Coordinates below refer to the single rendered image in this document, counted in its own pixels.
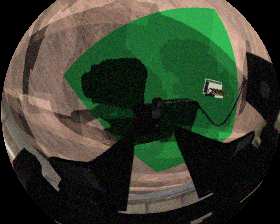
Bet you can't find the green circuit board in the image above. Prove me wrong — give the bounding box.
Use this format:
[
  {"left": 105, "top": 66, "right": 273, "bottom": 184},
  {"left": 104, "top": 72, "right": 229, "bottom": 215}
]
[{"left": 64, "top": 7, "right": 239, "bottom": 172}]

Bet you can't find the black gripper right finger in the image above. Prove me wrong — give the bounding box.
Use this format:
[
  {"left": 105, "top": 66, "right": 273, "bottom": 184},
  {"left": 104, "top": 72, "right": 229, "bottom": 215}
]
[{"left": 175, "top": 127, "right": 255, "bottom": 198}]

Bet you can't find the black cable with plug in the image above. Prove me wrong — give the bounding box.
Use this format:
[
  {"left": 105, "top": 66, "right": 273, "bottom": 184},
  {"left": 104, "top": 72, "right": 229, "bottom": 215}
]
[{"left": 132, "top": 92, "right": 241, "bottom": 137}]

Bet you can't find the black rectangular block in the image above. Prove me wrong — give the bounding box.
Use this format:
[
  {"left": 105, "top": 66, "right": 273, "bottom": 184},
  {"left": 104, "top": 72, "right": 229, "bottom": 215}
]
[{"left": 245, "top": 52, "right": 280, "bottom": 127}]

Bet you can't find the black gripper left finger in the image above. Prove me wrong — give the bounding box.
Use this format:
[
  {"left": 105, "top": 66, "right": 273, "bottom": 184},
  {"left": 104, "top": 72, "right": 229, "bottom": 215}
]
[{"left": 47, "top": 131, "right": 134, "bottom": 211}]

